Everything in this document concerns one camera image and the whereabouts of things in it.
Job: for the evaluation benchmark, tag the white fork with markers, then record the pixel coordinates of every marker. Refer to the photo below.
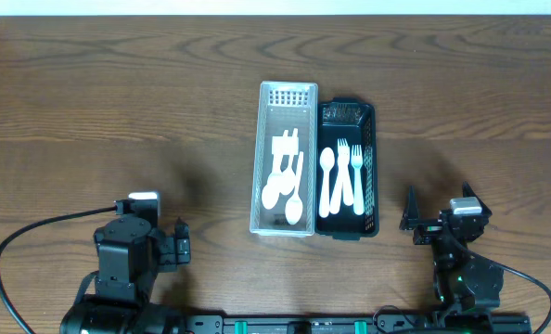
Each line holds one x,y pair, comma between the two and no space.
344,181
357,164
336,196

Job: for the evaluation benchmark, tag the black plastic basket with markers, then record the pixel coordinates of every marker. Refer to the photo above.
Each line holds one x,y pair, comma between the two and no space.
355,121

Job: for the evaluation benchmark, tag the white label in clear basket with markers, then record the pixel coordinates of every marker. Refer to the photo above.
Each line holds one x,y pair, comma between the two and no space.
285,145

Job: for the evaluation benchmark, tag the clear plastic basket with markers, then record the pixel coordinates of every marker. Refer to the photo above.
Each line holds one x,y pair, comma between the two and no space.
285,106

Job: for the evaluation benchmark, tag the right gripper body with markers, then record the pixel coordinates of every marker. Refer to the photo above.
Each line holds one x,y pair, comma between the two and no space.
429,233

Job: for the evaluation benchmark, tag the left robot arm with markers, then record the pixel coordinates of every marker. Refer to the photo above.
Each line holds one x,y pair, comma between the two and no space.
132,250

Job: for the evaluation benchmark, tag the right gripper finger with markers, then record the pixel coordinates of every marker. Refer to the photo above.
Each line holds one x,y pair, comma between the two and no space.
468,192
411,208

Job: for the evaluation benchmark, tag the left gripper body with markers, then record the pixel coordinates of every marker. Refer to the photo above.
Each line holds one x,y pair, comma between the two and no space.
179,246

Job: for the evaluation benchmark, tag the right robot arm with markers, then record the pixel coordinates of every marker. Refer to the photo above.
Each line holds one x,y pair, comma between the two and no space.
466,286

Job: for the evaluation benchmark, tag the white spoon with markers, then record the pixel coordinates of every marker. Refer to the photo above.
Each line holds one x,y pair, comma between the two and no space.
270,195
288,174
294,206
327,161
276,166

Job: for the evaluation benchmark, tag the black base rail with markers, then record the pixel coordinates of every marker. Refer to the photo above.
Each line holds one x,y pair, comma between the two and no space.
381,323

